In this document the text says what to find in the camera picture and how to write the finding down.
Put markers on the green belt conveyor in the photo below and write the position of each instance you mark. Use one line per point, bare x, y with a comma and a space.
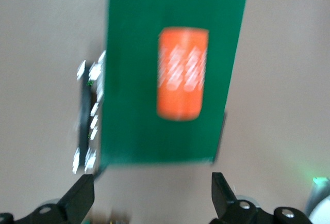
134, 53

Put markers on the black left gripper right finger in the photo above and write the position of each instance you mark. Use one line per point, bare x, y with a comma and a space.
224, 203

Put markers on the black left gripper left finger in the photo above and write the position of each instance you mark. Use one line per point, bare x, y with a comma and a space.
74, 200

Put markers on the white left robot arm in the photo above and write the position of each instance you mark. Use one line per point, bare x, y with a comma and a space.
321, 211

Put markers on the orange cylinder white print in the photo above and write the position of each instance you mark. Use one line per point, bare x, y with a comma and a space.
181, 100

